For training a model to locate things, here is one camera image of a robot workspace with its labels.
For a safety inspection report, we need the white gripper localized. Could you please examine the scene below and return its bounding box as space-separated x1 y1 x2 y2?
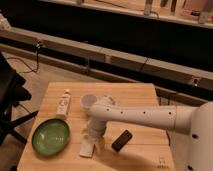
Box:
82 129 105 150

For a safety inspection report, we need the white sponge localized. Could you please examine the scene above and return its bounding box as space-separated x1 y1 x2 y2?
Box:
79 140 95 158

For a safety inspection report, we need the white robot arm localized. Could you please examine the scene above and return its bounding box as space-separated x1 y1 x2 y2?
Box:
80 94 213 171

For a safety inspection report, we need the black remote control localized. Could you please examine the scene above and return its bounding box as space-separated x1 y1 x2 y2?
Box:
111 130 133 152

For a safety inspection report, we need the translucent plastic cup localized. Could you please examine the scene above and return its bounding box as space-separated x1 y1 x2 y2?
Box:
80 94 97 110

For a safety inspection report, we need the white tube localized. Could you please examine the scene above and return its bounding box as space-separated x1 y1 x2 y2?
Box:
56 89 71 120

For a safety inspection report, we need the green bowl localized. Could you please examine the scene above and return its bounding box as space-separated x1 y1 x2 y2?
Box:
31 118 71 157

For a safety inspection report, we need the black office chair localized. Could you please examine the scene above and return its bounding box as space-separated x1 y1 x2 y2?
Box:
0 51 38 145

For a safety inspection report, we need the black cable on floor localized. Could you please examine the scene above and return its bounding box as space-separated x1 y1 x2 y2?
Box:
4 39 44 75

